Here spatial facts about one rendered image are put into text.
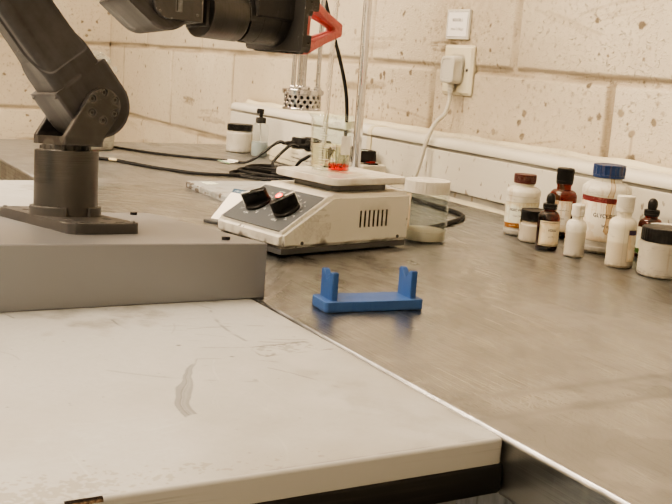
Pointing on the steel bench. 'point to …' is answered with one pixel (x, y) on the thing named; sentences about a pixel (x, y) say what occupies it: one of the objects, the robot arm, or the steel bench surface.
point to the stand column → (361, 83)
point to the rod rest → (341, 302)
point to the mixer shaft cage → (306, 98)
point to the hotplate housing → (334, 220)
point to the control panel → (263, 217)
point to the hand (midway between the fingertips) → (334, 29)
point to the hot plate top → (342, 176)
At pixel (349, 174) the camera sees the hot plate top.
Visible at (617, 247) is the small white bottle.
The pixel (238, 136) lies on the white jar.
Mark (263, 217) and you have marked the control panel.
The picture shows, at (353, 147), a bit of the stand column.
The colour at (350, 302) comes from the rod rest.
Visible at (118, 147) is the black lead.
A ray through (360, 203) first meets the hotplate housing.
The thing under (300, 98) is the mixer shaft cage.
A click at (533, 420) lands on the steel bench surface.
